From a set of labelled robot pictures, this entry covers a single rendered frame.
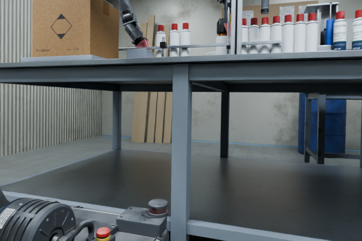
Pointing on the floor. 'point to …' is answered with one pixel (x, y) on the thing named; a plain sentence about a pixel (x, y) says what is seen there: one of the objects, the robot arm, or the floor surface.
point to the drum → (331, 123)
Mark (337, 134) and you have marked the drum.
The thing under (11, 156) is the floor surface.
